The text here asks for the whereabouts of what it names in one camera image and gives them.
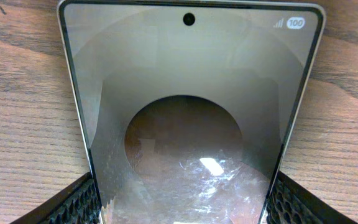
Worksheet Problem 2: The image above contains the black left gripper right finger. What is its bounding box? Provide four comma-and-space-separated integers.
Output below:
266, 172, 356, 224

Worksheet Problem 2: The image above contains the galaxy smartphone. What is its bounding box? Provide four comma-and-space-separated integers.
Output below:
57, 1, 326, 223

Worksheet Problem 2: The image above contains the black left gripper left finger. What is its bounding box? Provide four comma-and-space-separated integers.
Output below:
12, 172, 101, 224

